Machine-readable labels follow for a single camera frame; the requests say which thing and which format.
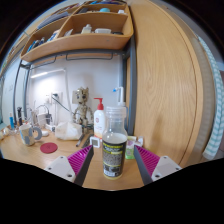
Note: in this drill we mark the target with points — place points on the grey metal bed frame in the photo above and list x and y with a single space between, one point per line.
132 100

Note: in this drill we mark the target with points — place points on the small green packet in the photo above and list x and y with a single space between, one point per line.
130 150

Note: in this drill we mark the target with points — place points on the white charger block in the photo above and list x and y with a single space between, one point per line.
41 119

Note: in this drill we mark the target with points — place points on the clear blue spray bottle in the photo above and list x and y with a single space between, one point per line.
121 95

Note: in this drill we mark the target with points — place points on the wooden shelf unit with items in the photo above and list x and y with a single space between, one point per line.
83 43

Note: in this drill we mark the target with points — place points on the clear bottle with dark label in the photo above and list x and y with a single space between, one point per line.
114 156

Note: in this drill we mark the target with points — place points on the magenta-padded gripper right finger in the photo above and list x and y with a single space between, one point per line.
166 165

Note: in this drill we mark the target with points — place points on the white wall socket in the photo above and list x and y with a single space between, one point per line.
56 98

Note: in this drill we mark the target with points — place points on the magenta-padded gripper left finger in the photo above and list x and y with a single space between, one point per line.
58 165

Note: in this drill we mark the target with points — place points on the blue tube with white cap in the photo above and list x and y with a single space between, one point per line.
11 122

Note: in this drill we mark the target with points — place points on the small white desk thermometer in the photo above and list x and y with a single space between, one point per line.
95 142

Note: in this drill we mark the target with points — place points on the white wall box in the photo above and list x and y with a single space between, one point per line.
74 96

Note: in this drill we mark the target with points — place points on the wooden wardrobe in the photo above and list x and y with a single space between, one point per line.
166 83

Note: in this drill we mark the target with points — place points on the striped hanging towel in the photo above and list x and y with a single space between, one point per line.
213 140

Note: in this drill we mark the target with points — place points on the white pump bottle red top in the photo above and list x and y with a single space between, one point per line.
99 123

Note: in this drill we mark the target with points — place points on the white mug with blue pattern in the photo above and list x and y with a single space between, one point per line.
26 135

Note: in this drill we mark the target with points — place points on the crumpled white bag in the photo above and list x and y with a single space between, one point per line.
68 131

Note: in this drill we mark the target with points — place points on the flat round red coaster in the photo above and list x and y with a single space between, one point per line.
49 148

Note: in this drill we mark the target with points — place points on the white desk lamp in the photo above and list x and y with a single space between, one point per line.
46 72

